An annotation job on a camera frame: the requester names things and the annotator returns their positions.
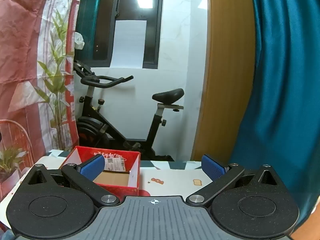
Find dark framed window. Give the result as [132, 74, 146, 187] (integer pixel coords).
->
[92, 0, 165, 69]

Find person's right forearm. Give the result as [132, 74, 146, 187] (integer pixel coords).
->
[291, 209, 320, 240]

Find white plastic bag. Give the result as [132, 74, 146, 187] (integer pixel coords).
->
[74, 32, 85, 49]

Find white labelled packet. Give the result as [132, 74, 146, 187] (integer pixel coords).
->
[104, 157, 127, 172]

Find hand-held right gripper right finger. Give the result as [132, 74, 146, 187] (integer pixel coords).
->
[186, 154, 283, 207]

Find red strawberry print box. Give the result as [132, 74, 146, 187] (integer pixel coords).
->
[59, 146, 141, 197]

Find white cartoon print tablecloth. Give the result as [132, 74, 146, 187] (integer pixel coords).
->
[0, 149, 213, 230]

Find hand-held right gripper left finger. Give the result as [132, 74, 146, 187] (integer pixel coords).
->
[21, 154, 121, 207]

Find white paper sheet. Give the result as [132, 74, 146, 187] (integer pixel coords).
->
[110, 19, 147, 68]

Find red bamboo print curtain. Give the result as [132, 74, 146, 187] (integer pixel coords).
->
[0, 0, 85, 202]

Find wooden door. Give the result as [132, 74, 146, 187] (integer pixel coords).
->
[191, 0, 257, 161]

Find black exercise bike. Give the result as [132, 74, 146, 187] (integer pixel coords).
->
[73, 60, 185, 162]

